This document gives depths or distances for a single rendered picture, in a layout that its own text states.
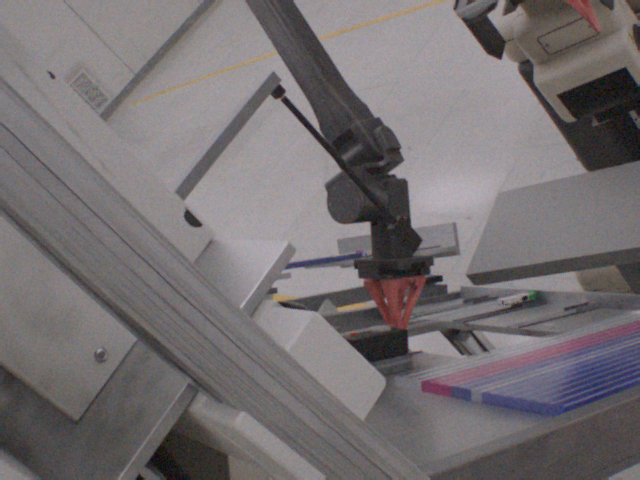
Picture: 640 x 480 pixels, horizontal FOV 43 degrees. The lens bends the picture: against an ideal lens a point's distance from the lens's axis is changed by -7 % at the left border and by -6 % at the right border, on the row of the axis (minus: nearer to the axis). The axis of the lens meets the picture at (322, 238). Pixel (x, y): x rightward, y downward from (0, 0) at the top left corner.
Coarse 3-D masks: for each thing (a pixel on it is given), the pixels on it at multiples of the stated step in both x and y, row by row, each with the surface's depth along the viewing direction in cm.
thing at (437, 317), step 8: (480, 304) 127; (488, 304) 127; (496, 304) 128; (440, 312) 122; (448, 312) 122; (456, 312) 123; (464, 312) 124; (472, 312) 125; (416, 320) 119; (424, 320) 120; (432, 320) 121; (440, 320) 121; (368, 328) 115; (408, 328) 118
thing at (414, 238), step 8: (400, 216) 100; (392, 224) 100; (400, 224) 100; (408, 224) 101; (392, 232) 100; (400, 232) 100; (408, 232) 101; (416, 232) 102; (400, 240) 101; (408, 240) 101; (416, 240) 102; (408, 248) 101; (416, 248) 102
